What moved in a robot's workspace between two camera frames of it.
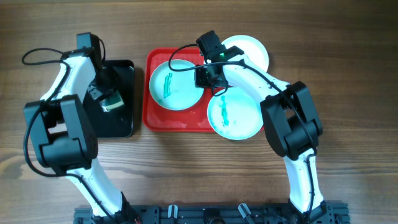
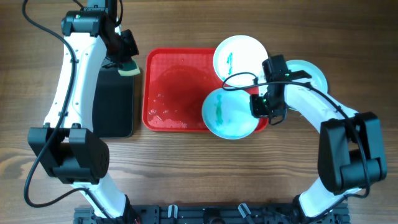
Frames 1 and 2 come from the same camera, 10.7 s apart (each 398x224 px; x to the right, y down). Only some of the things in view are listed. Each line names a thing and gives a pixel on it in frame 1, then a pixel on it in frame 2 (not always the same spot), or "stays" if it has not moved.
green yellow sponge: (112, 102) → (129, 68)
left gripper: (96, 98) → (129, 51)
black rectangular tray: (118, 123) stays
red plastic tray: (155, 117) stays
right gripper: (199, 83) → (256, 111)
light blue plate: (175, 90) → (317, 79)
